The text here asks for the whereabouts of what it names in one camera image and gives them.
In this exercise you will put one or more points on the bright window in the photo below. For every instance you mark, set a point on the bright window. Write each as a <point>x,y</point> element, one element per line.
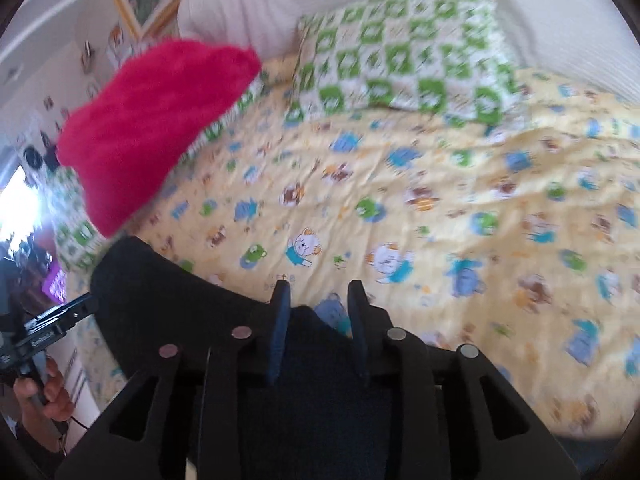
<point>17,205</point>

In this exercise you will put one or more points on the yellow cartoon bed sheet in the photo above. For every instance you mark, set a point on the yellow cartoon bed sheet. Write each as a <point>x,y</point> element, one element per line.
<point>400,185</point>

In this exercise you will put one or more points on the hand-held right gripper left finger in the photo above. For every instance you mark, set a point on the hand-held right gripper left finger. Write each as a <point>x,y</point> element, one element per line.
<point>278,340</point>

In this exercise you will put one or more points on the person's left forearm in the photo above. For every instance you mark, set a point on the person's left forearm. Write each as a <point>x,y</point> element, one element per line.
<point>35,435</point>

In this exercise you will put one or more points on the purple patterned cloth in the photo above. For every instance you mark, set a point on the purple patterned cloth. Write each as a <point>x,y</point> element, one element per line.
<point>56,282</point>

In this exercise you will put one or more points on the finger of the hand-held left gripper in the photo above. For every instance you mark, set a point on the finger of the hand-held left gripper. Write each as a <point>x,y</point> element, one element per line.
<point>75,308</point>

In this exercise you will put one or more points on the white striped headboard cushion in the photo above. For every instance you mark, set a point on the white striped headboard cushion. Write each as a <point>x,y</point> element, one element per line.
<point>550,20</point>

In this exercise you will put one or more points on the person's left hand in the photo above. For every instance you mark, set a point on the person's left hand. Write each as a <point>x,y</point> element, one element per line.
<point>55,400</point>

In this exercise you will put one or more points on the green checked pillow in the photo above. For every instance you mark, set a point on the green checked pillow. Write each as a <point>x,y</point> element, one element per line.
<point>400,55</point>
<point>75,240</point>

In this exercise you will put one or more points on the black pants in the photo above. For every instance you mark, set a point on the black pants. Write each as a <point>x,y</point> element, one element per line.
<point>165,300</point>

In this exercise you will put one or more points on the red fluffy towel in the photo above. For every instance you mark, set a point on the red fluffy towel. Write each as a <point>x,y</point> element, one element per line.
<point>150,125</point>

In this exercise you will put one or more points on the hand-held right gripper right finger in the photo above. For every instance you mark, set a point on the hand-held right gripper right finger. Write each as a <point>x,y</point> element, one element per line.
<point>358,340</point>

